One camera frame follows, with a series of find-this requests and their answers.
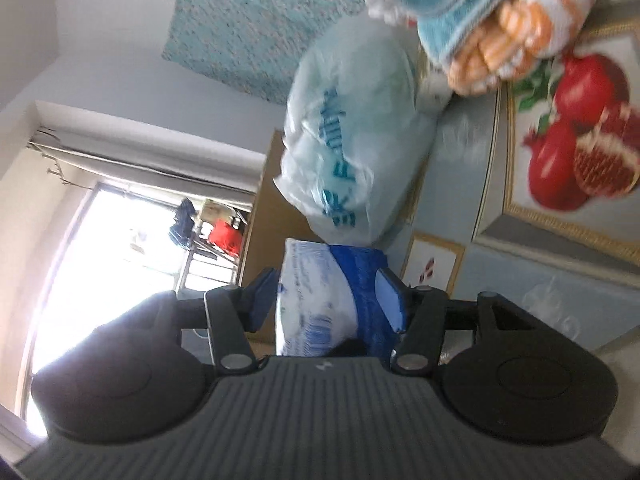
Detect brown cardboard box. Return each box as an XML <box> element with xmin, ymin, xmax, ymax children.
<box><xmin>238</xmin><ymin>129</ymin><xmax>321</xmax><ymax>344</ymax></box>

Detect red bag on balcony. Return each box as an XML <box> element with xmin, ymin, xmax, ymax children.
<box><xmin>207</xmin><ymin>219</ymin><xmax>243</xmax><ymax>258</ymax></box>

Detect blue white tissue pack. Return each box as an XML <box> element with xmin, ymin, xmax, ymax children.
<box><xmin>276</xmin><ymin>238</ymin><xmax>396</xmax><ymax>361</ymax></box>

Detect dark blue hanging clothes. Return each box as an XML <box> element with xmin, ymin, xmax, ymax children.
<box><xmin>169</xmin><ymin>198</ymin><xmax>198</xmax><ymax>247</ymax></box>

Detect teal floral hanging cloth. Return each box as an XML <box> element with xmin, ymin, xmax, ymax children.
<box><xmin>163</xmin><ymin>0</ymin><xmax>364</xmax><ymax>105</ymax></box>

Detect large white plastic bag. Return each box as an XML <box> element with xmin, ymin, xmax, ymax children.
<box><xmin>274</xmin><ymin>14</ymin><xmax>437</xmax><ymax>247</ymax></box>

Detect grey curtain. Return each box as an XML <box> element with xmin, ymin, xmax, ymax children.
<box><xmin>29</xmin><ymin>128</ymin><xmax>260</xmax><ymax>209</ymax></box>

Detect orange white striped plush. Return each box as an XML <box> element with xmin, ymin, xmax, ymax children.
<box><xmin>446</xmin><ymin>0</ymin><xmax>596</xmax><ymax>96</ymax></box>

